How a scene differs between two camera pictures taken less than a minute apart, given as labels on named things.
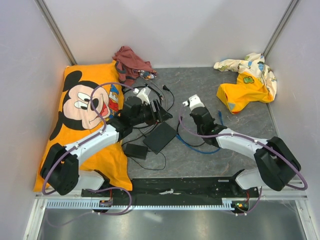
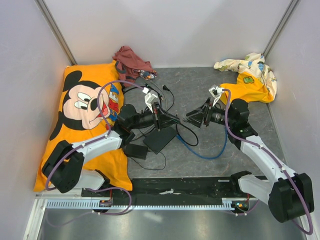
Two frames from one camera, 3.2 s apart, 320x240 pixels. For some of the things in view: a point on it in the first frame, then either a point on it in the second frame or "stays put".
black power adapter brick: [136, 151] stays put
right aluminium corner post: [288, 12] stays put
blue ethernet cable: [197, 151] -> [206, 157]
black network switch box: [159, 138] stays put
